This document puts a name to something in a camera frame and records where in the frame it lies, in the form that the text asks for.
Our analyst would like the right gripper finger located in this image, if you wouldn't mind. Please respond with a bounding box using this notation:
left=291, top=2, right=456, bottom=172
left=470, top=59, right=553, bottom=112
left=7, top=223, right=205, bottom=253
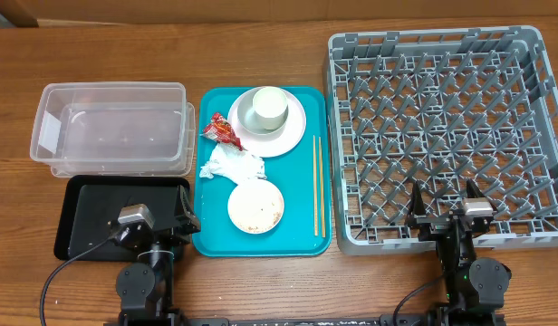
left=466, top=179, right=486, bottom=198
left=409, top=181, right=427, bottom=216

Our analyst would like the small white dish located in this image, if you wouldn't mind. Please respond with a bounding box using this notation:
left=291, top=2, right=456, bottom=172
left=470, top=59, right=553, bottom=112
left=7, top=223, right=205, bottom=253
left=227, top=179, right=284, bottom=235

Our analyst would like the white napkin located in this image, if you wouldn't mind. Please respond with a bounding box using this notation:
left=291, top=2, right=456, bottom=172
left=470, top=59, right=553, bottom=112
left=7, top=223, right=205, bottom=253
left=199, top=143, right=266, bottom=185

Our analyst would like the red snack wrapper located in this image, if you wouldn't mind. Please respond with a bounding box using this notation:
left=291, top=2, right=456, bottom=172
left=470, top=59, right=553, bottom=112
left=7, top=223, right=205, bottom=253
left=202, top=112, right=244, bottom=150

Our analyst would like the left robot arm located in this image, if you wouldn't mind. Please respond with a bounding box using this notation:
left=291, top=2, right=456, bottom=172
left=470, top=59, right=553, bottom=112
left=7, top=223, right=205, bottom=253
left=109, top=186, right=201, bottom=325

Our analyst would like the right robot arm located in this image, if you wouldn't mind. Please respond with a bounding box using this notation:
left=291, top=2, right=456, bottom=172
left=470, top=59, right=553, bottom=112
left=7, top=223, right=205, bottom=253
left=392, top=179, right=512, bottom=325

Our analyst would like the grey plastic dishwasher rack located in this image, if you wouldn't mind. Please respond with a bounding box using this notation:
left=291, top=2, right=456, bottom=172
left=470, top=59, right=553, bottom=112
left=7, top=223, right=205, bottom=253
left=326, top=25, right=558, bottom=255

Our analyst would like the teal plastic serving tray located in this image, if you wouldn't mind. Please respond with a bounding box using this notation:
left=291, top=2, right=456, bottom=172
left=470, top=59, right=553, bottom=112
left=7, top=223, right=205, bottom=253
left=192, top=86, right=332, bottom=257

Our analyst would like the black plastic tray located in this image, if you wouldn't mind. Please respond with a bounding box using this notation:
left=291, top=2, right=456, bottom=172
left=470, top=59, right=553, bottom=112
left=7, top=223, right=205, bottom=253
left=53, top=175, right=190, bottom=260

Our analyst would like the clear plastic bin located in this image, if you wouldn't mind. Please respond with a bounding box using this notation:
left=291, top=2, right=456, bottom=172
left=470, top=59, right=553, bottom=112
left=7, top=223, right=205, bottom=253
left=30, top=81, right=197, bottom=177

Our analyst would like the grey shallow bowl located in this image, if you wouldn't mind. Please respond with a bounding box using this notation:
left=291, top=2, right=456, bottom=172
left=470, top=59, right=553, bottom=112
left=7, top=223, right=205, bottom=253
left=237, top=99, right=288, bottom=136

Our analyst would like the pale green cup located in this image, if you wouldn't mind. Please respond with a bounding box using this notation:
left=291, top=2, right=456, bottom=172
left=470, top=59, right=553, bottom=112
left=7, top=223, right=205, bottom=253
left=252, top=86, right=288, bottom=130

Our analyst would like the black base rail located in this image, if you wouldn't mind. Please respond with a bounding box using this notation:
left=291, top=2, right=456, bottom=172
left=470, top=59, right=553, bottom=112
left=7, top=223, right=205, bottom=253
left=188, top=314, right=432, bottom=326

